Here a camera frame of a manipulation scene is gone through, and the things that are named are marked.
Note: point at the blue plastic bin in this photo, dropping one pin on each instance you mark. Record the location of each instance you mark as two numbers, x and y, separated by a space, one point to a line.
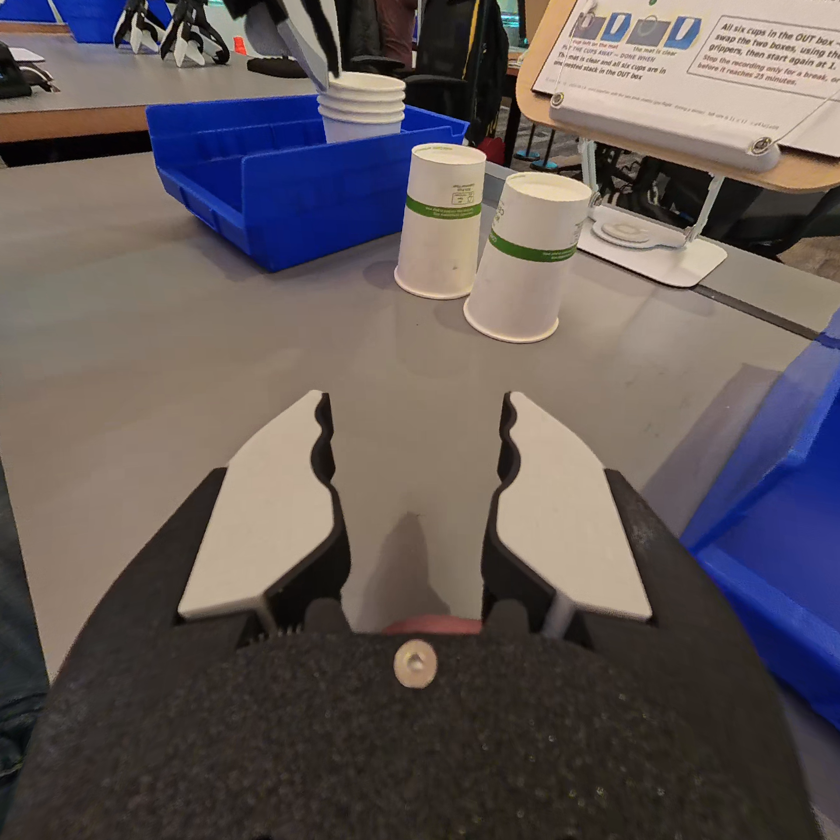
98 16
787 525
295 197

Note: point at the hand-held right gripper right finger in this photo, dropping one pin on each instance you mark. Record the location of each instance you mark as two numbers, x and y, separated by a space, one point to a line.
571 525

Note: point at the white board stand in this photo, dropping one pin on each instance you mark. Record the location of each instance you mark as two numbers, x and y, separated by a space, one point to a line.
663 256

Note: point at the wooden instruction board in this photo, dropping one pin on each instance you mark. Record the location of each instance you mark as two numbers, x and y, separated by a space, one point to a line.
656 124

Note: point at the black office chair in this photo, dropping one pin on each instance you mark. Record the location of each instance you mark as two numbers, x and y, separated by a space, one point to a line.
420 79

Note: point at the stack of white paper cups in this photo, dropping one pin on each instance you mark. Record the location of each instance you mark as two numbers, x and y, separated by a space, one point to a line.
361 105

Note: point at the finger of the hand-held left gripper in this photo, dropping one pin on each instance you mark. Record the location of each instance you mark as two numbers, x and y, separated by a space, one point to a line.
305 56
328 33

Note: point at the black jacket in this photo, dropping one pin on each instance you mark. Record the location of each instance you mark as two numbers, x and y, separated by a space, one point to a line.
358 29

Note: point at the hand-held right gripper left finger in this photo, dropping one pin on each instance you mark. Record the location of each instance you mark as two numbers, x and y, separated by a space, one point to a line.
262 525

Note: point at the white paper cup green band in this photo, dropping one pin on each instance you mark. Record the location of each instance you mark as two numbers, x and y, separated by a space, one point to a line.
518 289
436 249

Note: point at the black desk device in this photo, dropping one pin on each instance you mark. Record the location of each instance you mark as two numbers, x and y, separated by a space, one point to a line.
23 75

